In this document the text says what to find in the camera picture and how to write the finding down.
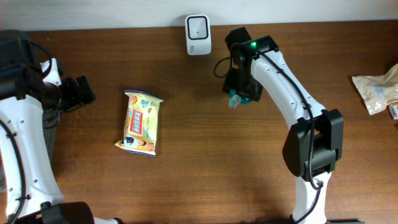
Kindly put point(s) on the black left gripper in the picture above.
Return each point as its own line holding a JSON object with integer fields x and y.
{"x": 74, "y": 97}

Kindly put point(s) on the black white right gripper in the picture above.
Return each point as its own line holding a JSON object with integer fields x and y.
{"x": 254, "y": 93}

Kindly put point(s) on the teal mouthwash bottle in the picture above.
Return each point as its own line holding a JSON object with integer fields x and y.
{"x": 236, "y": 100}

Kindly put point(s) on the yellow wet wipes pack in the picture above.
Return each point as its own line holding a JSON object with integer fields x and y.
{"x": 141, "y": 123}

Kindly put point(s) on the beige kraft paper pouch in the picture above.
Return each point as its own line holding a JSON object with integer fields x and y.
{"x": 377, "y": 92}

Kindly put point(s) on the orange small snack packet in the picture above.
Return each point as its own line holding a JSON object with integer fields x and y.
{"x": 393, "y": 108}

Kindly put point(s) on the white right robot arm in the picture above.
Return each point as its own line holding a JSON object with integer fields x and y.
{"x": 314, "y": 143}

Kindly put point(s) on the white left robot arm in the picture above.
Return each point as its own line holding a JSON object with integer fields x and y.
{"x": 32, "y": 87}

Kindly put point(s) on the white barcode scanner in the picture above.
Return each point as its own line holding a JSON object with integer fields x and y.
{"x": 198, "y": 34}

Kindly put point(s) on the dark grey mesh basket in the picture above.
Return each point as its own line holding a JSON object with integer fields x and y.
{"x": 50, "y": 121}

